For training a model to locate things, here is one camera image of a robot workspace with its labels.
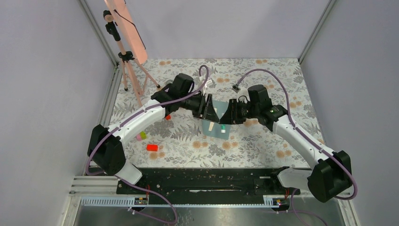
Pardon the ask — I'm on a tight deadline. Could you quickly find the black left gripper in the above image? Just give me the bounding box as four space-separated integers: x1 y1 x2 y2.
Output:
180 92 220 123

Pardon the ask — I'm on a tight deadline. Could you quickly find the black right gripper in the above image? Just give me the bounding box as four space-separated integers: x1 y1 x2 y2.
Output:
220 98 260 124

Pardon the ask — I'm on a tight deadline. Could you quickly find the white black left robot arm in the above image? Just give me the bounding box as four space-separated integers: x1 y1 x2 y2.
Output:
88 73 219 194

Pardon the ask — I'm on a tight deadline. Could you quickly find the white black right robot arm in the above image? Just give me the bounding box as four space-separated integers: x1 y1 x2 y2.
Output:
220 85 355 202

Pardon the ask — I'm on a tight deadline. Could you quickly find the floral table mat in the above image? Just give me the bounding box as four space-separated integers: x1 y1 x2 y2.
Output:
125 58 323 168

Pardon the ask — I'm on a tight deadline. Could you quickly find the red cylinder block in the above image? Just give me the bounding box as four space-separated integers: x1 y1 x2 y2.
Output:
146 144 159 152

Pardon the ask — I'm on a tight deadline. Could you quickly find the pink tripod stand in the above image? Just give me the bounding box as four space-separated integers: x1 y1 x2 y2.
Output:
103 10 160 106

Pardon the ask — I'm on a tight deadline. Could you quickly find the pink light panel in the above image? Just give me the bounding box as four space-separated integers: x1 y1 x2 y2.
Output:
105 0 148 64

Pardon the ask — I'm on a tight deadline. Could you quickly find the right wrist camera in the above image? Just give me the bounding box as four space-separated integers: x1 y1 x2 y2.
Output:
232 84 248 98

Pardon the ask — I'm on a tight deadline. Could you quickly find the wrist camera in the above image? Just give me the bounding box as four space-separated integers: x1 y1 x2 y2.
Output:
232 84 248 98
203 79 216 91

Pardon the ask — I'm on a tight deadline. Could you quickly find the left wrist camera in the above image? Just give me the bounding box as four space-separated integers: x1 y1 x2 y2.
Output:
203 79 216 91

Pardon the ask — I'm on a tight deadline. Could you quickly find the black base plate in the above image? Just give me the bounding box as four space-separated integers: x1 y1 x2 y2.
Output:
85 167 308 206

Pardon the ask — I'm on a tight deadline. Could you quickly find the white slotted cable duct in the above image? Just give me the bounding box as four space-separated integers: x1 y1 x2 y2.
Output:
80 194 281 209

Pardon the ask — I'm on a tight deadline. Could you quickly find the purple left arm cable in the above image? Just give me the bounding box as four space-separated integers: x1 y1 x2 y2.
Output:
85 65 209 225

